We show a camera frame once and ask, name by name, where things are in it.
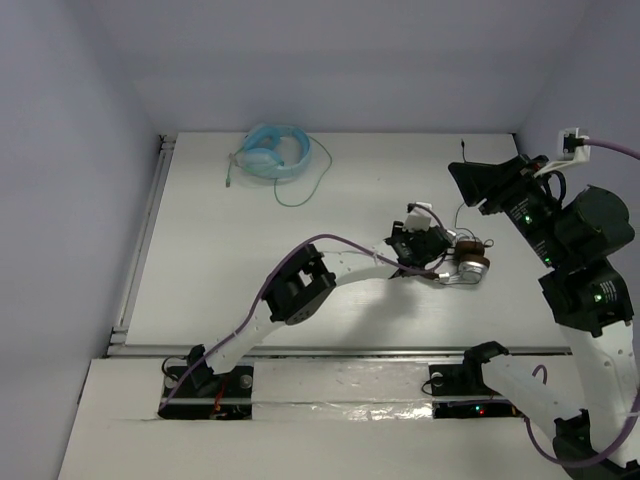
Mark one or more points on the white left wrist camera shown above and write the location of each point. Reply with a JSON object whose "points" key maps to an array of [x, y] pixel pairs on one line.
{"points": [[418, 217]]}

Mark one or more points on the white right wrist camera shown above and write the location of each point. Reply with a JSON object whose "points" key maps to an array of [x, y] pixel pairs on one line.
{"points": [[572, 151]]}

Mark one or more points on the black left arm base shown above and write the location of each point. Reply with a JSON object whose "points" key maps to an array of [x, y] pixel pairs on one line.
{"points": [[226, 399]]}

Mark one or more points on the aluminium table frame rail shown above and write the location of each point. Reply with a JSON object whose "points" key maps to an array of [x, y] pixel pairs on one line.
{"points": [[119, 331]]}

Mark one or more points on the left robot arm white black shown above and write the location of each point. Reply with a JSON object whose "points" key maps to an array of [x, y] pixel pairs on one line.
{"points": [[300, 283]]}

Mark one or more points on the blue headphones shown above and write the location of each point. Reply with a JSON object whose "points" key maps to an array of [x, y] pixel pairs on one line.
{"points": [[258, 156]]}

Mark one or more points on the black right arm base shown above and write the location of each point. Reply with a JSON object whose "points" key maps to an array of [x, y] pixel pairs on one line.
{"points": [[455, 395]]}

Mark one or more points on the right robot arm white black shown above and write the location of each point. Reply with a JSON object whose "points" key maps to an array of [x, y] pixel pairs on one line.
{"points": [[591, 305]]}

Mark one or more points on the brown silver headphones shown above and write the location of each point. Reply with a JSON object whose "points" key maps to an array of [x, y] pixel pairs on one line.
{"points": [[468, 255]]}

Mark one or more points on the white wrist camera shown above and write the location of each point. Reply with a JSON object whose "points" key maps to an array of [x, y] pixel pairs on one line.
{"points": [[418, 217], [572, 151]]}

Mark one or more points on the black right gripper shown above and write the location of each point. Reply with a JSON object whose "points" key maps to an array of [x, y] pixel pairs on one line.
{"points": [[497, 182]]}

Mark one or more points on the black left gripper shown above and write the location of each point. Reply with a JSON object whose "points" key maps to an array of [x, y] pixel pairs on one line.
{"points": [[435, 242]]}

